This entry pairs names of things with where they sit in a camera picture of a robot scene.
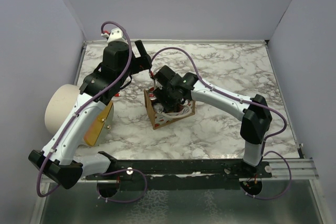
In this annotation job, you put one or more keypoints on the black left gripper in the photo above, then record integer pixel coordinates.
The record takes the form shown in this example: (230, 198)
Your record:
(142, 63)

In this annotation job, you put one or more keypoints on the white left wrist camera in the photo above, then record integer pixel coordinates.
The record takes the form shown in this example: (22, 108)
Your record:
(114, 35)

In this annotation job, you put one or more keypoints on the purple Fanta can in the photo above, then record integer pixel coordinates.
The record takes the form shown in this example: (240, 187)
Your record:
(158, 108)

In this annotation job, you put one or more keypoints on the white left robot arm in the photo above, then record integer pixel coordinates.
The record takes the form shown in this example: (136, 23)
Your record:
(57, 159)

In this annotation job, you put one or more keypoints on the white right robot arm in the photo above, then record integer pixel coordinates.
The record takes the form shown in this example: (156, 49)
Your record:
(252, 112)

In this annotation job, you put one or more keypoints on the aluminium frame rail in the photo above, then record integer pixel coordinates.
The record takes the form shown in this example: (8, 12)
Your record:
(274, 168)

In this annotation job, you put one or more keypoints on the black mounting rail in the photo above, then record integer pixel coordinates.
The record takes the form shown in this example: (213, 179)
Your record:
(141, 181)

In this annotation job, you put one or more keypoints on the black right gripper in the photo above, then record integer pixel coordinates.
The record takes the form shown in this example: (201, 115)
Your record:
(159, 93)

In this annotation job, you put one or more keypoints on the red tab soda can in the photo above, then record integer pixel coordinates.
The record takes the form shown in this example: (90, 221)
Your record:
(152, 97)

